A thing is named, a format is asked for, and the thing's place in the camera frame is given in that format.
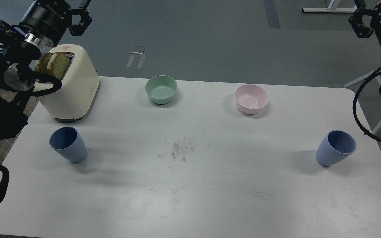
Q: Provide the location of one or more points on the toast slice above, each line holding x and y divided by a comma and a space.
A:
42, 63
58, 65

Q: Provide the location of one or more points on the white stand base bar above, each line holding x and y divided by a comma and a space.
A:
325, 10

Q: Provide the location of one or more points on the toast slice front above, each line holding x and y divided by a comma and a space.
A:
58, 65

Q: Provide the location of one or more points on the blue cup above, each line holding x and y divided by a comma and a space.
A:
335, 147
68, 143

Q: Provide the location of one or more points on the green bowl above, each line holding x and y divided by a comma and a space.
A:
161, 89

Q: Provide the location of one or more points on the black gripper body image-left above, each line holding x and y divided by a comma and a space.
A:
48, 17

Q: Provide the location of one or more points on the toast slice back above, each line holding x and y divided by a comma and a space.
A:
42, 63

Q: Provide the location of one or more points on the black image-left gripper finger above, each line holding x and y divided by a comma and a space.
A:
85, 21
84, 4

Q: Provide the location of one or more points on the pink bowl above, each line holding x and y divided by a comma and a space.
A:
251, 99

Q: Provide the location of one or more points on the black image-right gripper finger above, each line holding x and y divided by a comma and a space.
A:
356, 22
360, 4

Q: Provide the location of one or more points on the cream toaster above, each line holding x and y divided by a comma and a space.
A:
79, 86

